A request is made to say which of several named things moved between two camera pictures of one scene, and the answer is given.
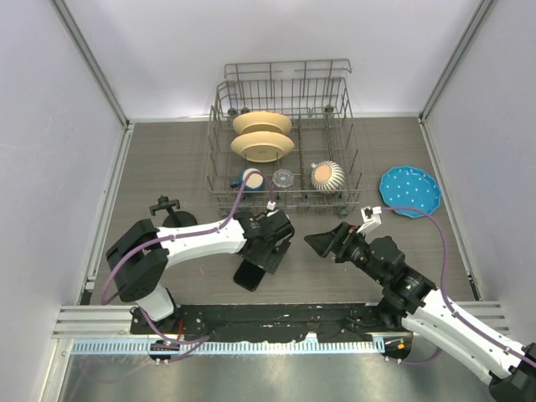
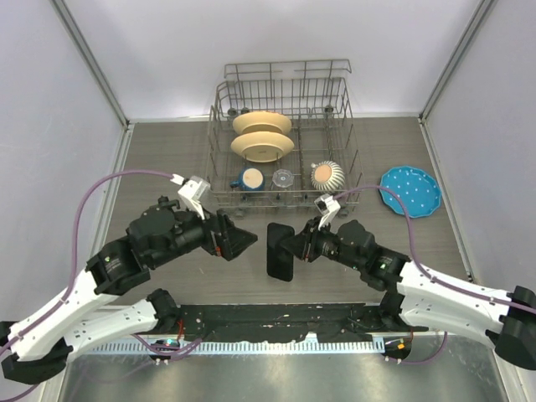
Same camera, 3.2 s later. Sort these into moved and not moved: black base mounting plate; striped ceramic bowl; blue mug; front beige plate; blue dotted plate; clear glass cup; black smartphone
Moved: black smartphone
Not moved: front beige plate; clear glass cup; striped ceramic bowl; blue dotted plate; blue mug; black base mounting plate
